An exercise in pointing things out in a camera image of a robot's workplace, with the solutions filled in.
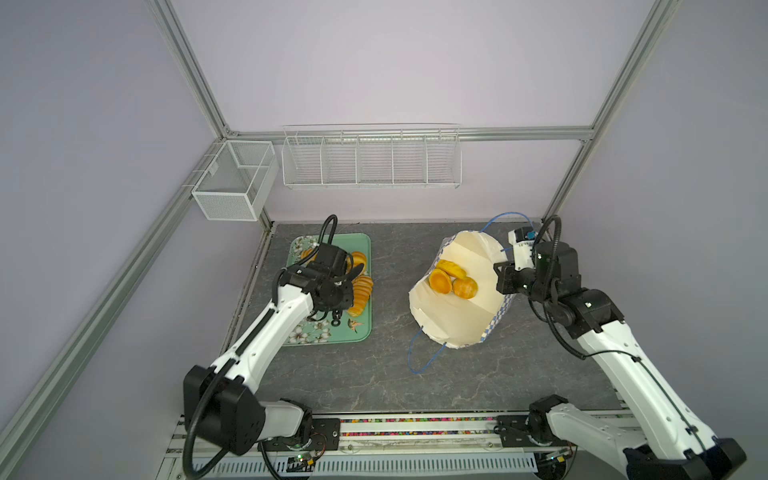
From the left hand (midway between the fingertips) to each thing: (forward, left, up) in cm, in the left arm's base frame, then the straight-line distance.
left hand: (345, 304), depth 80 cm
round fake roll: (+9, -36, -9) cm, 38 cm away
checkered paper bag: (+1, -32, -16) cm, 36 cm away
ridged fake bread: (+17, -3, -3) cm, 18 cm away
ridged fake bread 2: (+11, -3, -12) cm, 16 cm away
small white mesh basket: (+44, +38, +8) cm, 58 cm away
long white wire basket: (+48, -9, +14) cm, 50 cm away
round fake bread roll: (+11, -29, -8) cm, 32 cm away
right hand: (+1, -39, +12) cm, 41 cm away
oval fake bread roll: (+14, -32, -5) cm, 35 cm away
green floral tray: (+2, +1, -16) cm, 16 cm away
